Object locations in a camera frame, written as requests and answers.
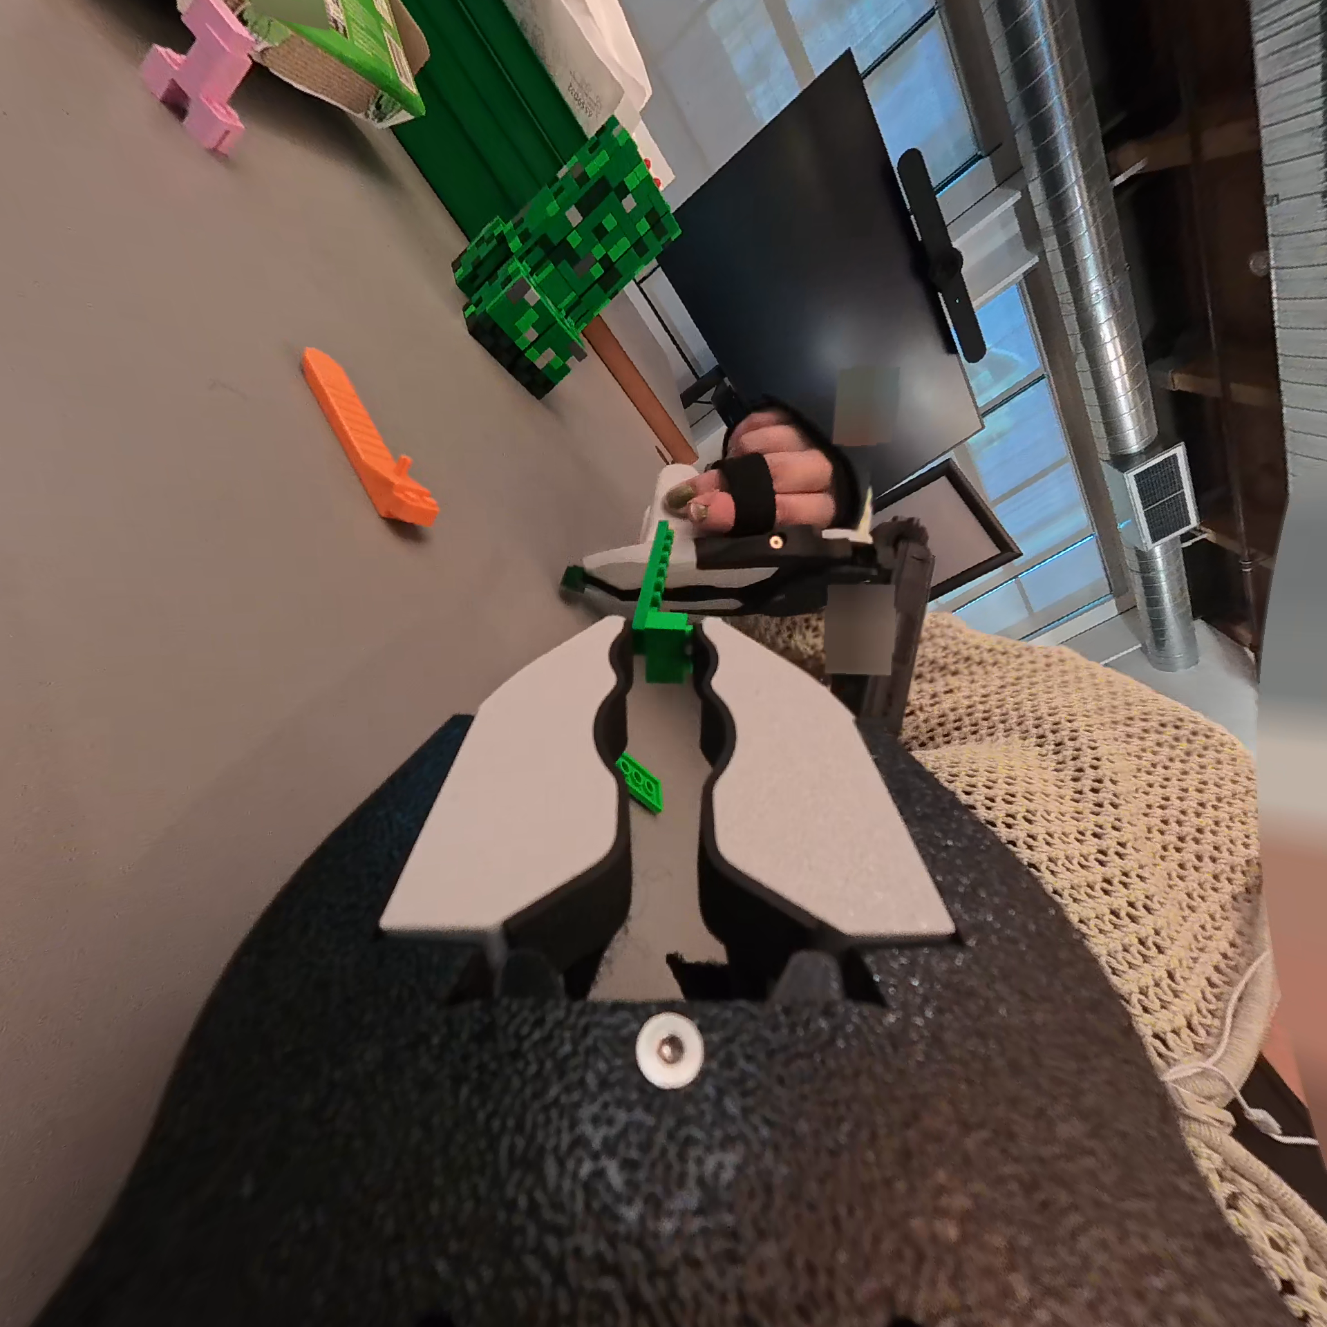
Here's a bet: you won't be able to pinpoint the cream knit sweater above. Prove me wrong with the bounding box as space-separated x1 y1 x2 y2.
726 612 1327 1327

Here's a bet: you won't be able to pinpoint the silver ventilation duct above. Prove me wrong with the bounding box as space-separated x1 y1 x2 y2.
996 0 1205 675

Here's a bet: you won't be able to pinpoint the black webcam bar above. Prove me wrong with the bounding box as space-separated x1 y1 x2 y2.
896 149 988 365

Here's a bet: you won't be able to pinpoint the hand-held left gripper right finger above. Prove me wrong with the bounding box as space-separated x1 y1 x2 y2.
697 620 958 950

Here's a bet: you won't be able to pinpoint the pink lego pig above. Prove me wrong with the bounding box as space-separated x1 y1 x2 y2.
140 0 257 157

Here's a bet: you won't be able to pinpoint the small bright green lego brick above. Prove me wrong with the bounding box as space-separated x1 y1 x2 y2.
628 610 697 686

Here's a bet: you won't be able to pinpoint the green pixelated lego model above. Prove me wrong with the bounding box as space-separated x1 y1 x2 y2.
454 116 685 402

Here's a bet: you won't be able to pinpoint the person's right hand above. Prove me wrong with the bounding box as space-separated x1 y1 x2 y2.
664 410 863 539

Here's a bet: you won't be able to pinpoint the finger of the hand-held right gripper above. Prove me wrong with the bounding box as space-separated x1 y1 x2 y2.
664 580 797 618
581 539 778 590

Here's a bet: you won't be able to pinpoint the orange brick separator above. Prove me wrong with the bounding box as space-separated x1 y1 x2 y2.
303 348 442 531

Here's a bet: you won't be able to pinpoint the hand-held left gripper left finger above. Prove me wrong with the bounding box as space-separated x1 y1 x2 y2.
378 616 636 950

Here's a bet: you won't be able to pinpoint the tilted dark monitor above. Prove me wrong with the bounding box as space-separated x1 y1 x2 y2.
871 457 1024 605

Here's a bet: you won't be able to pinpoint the green lego box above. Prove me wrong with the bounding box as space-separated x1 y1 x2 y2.
244 0 430 131

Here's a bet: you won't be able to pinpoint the narrow green lego plate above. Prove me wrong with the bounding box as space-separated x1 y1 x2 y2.
633 522 678 629

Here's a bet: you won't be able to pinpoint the white paper bags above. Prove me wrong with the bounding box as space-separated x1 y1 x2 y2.
565 0 678 199

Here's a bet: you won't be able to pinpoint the large black monitor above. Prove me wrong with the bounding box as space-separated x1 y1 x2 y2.
664 46 987 492

